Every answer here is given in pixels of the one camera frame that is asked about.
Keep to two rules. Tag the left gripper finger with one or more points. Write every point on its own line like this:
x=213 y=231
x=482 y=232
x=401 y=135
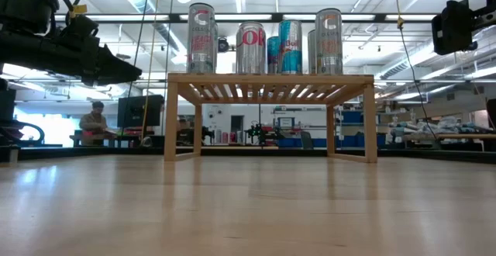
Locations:
x=116 y=71

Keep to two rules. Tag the silver Diet Coke can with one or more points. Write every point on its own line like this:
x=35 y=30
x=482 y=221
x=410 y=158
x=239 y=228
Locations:
x=251 y=54

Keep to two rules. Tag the blue silver Red Bull can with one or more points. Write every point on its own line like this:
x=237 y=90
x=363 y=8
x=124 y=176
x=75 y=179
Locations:
x=290 y=50
x=273 y=54

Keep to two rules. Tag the Celsius Tropical Vibe can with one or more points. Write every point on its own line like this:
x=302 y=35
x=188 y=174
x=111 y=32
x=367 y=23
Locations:
x=311 y=54
x=328 y=46

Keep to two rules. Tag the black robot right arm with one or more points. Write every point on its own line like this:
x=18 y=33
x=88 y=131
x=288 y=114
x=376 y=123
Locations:
x=453 y=27

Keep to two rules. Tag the background black robot arm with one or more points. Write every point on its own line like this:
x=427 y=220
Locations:
x=257 y=130

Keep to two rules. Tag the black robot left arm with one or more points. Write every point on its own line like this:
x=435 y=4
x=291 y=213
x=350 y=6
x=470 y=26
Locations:
x=23 y=7

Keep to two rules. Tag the slatted wooden shelf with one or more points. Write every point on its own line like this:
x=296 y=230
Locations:
x=271 y=79

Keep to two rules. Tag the black computer monitor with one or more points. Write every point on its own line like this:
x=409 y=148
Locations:
x=133 y=110

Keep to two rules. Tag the person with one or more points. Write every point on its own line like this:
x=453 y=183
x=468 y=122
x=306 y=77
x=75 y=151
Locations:
x=93 y=124

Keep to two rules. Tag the black box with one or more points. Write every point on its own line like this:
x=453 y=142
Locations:
x=7 y=104

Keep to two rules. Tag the black curved tube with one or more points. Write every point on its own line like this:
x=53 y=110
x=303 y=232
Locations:
x=40 y=132

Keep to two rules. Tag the round black ceiling device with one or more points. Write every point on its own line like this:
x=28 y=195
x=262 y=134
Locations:
x=223 y=45

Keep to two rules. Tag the small framed screen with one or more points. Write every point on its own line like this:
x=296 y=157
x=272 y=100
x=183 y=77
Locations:
x=286 y=122

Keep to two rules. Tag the cluttered wooden workbench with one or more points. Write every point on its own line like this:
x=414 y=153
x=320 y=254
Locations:
x=445 y=129

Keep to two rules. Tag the black aluminium rig frame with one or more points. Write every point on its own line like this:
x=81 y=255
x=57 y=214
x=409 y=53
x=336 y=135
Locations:
x=279 y=17

